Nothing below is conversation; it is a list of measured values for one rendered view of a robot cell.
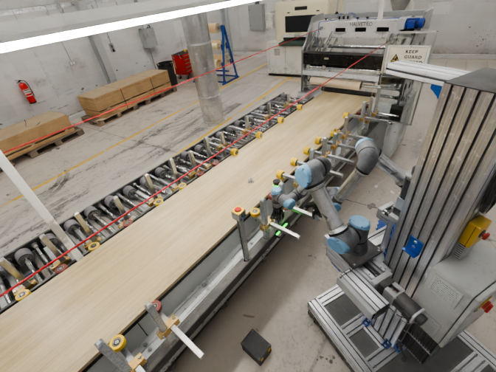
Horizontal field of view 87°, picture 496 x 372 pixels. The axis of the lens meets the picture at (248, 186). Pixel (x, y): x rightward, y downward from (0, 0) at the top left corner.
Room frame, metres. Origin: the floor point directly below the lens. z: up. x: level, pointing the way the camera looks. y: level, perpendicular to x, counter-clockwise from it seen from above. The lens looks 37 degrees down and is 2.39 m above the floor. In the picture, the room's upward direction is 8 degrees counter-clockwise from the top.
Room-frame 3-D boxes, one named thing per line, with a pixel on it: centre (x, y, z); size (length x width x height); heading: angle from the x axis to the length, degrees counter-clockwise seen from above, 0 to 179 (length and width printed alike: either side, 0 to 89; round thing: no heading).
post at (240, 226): (1.29, 0.09, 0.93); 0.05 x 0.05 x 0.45; 46
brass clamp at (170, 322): (0.78, 0.59, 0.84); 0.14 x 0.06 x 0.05; 136
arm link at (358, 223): (1.01, -0.60, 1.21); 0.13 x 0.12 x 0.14; 122
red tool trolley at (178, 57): (10.03, 1.58, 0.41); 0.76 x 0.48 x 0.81; 149
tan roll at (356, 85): (3.91, -1.69, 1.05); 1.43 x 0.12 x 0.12; 46
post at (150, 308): (0.76, 0.60, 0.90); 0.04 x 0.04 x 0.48; 46
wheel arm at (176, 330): (0.74, 0.52, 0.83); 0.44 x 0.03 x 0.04; 46
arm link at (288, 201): (1.35, -0.26, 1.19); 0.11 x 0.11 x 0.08; 32
